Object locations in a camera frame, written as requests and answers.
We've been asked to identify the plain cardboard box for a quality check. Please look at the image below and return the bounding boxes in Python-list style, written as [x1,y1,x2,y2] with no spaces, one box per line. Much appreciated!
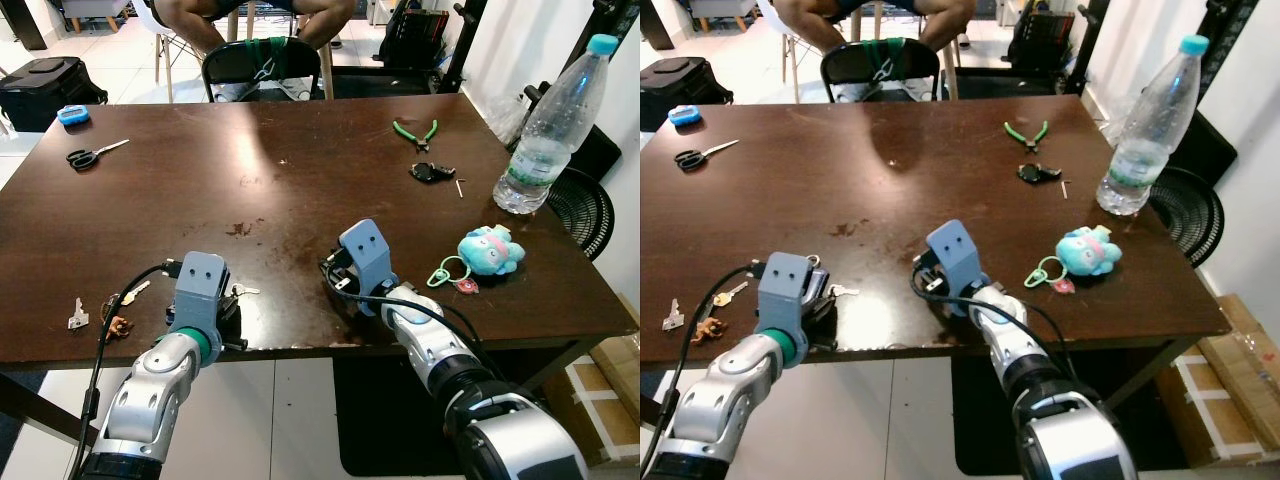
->
[592,333,641,421]
[1198,293,1280,396]

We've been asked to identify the black chair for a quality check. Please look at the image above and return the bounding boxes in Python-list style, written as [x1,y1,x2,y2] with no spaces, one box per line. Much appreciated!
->
[820,37,943,103]
[202,37,323,103]

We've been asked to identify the cardboard with white tape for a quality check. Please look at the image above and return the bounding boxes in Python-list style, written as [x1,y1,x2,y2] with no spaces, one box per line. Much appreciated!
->
[563,358,641,468]
[1155,345,1280,468]

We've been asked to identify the black fan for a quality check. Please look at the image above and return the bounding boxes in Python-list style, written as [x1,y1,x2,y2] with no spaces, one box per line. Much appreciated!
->
[1148,167,1226,268]
[545,167,615,261]

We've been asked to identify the clear water bottle blue cap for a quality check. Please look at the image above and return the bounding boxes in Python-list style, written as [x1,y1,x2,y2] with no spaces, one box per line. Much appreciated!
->
[492,34,622,215]
[1096,35,1211,217]

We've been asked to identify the black stand pole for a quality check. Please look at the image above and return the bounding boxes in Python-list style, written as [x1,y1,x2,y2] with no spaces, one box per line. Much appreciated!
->
[437,0,489,94]
[1062,0,1113,94]

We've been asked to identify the black case bag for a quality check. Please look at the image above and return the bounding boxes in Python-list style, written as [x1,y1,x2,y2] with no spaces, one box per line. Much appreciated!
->
[640,57,714,131]
[0,57,108,133]

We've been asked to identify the seated person legs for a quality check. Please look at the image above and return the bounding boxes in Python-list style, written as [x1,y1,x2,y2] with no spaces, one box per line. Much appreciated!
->
[152,0,358,56]
[772,0,978,56]

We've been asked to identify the white chair wooden legs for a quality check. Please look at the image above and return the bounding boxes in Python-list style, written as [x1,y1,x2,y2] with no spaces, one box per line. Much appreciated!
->
[133,0,336,103]
[755,0,959,101]

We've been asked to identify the grey stool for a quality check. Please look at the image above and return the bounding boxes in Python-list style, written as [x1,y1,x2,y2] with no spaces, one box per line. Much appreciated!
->
[688,0,758,33]
[47,0,133,33]

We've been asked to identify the dark furniture piece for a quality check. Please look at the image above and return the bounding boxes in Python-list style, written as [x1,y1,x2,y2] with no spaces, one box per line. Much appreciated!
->
[640,0,673,51]
[0,0,49,51]

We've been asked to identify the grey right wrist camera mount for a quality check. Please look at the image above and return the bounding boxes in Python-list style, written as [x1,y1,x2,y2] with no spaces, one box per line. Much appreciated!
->
[338,219,399,318]
[925,219,987,318]

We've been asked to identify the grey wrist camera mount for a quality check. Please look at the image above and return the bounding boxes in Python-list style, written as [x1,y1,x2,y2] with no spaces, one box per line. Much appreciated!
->
[925,219,987,318]
[756,252,812,332]
[172,252,230,332]
[338,219,399,318]

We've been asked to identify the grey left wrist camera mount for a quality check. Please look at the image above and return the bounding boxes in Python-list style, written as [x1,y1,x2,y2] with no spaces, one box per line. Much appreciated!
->
[756,252,812,332]
[172,252,230,332]

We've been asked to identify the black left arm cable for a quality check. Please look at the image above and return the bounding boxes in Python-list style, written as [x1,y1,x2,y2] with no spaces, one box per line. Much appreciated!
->
[68,260,186,480]
[640,260,771,479]

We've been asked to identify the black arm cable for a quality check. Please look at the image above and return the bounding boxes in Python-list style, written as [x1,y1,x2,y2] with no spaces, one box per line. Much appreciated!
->
[640,260,771,479]
[320,255,483,379]
[68,260,186,480]
[910,258,1073,376]

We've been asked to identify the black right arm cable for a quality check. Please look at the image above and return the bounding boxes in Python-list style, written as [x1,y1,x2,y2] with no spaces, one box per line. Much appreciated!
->
[320,255,483,379]
[910,258,1073,376]

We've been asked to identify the blue plush toy keychain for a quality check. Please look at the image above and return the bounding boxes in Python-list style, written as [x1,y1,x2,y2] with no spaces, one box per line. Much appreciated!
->
[427,225,527,295]
[1023,225,1124,295]

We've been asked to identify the green handled pliers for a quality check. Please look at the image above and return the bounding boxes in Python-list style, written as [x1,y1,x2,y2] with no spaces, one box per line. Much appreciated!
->
[1003,120,1050,154]
[392,119,440,153]

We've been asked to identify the black handled scissors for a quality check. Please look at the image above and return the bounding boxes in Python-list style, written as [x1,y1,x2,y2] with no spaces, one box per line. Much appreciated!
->
[674,139,741,172]
[66,139,131,172]

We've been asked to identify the green strap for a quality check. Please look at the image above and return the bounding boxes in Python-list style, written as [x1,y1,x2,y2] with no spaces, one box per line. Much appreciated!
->
[864,37,913,64]
[243,37,293,63]

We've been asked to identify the black perforated rail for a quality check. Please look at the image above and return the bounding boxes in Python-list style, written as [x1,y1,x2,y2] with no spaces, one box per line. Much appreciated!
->
[1195,0,1263,101]
[590,0,641,43]

